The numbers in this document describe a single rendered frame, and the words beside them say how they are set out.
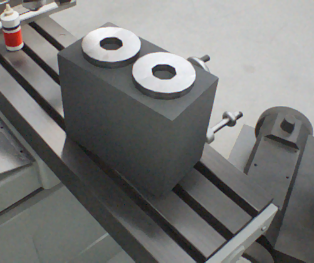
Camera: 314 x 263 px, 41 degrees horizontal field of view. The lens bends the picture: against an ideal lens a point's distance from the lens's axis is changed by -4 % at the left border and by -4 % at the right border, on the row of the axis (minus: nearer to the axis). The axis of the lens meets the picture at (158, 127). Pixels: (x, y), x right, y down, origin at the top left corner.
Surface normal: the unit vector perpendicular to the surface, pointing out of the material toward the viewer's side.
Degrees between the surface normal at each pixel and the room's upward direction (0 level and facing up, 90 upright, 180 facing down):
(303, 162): 0
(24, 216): 90
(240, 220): 0
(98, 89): 90
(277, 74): 0
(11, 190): 90
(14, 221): 90
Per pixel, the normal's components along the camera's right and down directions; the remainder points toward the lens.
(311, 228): 0.07, -0.69
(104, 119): -0.60, 0.55
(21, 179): 0.67, 0.57
